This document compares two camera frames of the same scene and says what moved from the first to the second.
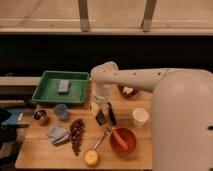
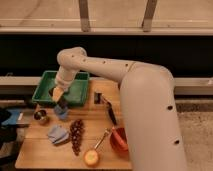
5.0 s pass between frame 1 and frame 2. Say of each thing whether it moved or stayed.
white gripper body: moved
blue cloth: stayed
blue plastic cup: stayed
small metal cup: stayed
